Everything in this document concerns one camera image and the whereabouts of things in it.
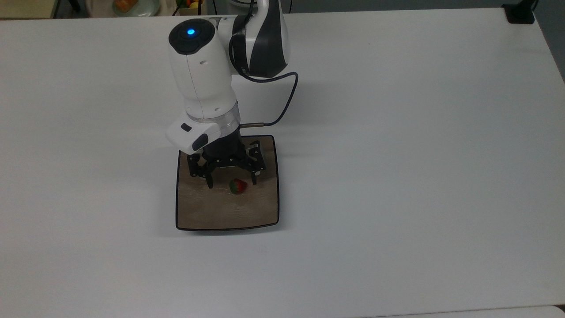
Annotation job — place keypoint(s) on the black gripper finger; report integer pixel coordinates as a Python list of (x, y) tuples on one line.
[(256, 161), (201, 170)]

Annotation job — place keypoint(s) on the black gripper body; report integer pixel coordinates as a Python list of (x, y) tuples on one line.
[(225, 150)]

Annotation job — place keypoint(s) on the red green strawberry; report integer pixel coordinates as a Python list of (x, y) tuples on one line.
[(238, 186)]

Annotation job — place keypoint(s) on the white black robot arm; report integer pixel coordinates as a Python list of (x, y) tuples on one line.
[(203, 70)]

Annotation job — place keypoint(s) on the square brown ceramic plate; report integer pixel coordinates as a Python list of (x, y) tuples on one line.
[(229, 210)]

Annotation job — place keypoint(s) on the white plate with orange food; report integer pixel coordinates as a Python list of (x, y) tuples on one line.
[(132, 6)]

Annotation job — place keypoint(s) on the box with yellow fruit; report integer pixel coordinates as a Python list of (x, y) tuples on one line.
[(190, 5)]

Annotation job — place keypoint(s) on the beige wooden board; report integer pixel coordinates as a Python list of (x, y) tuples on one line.
[(26, 8)]

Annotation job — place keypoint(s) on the black table clamp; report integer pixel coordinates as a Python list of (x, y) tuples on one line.
[(520, 14)]

